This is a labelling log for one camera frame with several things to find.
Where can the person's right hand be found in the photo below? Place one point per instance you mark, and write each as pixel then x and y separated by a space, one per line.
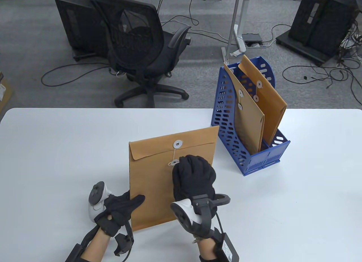
pixel 192 177

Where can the person's left hand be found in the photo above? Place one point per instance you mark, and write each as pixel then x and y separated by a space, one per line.
pixel 118 208

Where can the brown document pouch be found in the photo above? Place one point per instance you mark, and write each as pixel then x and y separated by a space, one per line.
pixel 152 174
pixel 249 123
pixel 271 106

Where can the person's right forearm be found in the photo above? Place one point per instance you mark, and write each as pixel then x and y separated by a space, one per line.
pixel 208 249

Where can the person's left forearm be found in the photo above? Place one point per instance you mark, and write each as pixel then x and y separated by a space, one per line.
pixel 97 246

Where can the black left forearm pack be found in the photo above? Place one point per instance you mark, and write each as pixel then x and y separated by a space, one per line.
pixel 74 253

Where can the black right forearm pack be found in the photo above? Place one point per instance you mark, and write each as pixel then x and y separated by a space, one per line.
pixel 227 249

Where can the white left hand controller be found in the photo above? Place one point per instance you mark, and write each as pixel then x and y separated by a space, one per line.
pixel 96 197

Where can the blue plastic file holder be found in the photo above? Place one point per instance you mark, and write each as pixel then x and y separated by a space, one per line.
pixel 229 137

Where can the black mesh office chair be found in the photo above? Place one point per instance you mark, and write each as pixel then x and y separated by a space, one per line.
pixel 141 47

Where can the black floor box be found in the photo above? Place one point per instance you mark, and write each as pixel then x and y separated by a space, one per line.
pixel 252 38

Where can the cardboard box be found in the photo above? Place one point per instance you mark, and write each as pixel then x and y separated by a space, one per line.
pixel 5 92

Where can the grey metal desk leg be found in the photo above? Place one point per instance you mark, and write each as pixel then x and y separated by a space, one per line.
pixel 236 15

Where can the black computer tower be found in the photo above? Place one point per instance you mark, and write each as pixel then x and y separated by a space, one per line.
pixel 73 24

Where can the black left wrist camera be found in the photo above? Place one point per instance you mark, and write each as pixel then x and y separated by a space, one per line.
pixel 124 243

